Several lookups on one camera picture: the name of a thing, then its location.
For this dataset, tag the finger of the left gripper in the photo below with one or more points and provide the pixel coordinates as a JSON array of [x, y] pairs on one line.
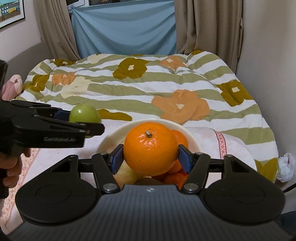
[[62, 123], [43, 109]]

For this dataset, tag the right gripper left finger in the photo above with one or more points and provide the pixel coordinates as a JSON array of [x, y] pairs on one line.
[[105, 167]]

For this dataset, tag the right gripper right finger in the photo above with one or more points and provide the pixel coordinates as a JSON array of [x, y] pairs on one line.
[[196, 165]]

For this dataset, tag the large green apple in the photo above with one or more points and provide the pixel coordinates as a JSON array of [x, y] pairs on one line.
[[84, 114]]

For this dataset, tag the small mandarin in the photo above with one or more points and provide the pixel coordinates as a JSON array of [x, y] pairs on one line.
[[177, 179], [175, 168]]

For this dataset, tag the large yellow-red apple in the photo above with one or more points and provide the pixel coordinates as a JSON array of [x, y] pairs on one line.
[[126, 175]]

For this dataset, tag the brown kiwi with sticker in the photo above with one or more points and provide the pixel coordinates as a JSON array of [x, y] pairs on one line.
[[148, 181]]

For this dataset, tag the large orange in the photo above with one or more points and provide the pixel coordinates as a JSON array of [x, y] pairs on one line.
[[150, 149]]

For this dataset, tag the person's left hand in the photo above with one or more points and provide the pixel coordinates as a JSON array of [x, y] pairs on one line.
[[13, 167]]

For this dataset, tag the cream oval dish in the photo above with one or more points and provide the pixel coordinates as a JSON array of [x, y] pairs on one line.
[[118, 136]]

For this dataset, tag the pink floral bed sheet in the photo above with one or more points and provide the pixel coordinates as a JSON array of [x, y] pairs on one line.
[[210, 141]]

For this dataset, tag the small orange in dish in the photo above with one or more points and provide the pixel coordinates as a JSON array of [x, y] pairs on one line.
[[180, 138]]

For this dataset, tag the pink plush toy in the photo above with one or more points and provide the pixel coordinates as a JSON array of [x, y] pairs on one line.
[[12, 88]]

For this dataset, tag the grey headboard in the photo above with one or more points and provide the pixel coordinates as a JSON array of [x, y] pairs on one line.
[[24, 62]]

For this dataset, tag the floral striped duvet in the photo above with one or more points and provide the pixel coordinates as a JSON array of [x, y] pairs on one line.
[[193, 90]]

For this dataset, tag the beige left curtain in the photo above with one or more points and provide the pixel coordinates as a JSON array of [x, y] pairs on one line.
[[56, 30]]

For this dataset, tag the beige curtain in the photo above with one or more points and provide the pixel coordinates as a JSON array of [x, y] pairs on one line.
[[210, 25], [56, 30]]

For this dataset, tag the white plastic bag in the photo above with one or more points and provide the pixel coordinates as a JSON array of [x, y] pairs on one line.
[[285, 168]]

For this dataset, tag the framed picture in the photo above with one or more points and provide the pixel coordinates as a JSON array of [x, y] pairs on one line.
[[11, 11]]

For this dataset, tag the blue cloth curtain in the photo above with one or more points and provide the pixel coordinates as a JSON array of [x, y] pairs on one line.
[[128, 28]]

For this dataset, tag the beige right curtain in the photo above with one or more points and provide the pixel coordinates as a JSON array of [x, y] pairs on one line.
[[210, 25]]

